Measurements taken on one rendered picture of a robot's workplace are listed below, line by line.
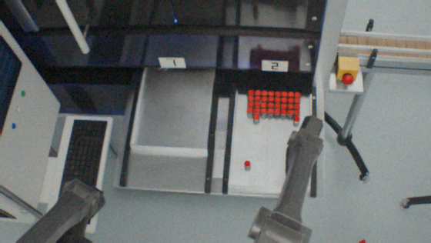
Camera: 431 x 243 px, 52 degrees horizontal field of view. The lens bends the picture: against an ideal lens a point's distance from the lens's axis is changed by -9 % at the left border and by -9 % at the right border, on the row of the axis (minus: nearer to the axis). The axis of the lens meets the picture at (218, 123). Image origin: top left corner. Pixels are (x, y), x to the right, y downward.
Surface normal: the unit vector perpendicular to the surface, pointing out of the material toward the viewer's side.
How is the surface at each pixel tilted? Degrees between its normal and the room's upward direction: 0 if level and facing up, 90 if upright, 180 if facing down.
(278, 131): 0
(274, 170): 0
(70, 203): 41
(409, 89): 0
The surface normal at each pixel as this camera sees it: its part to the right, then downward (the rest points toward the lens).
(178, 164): -0.07, -0.44
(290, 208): 0.34, -0.80
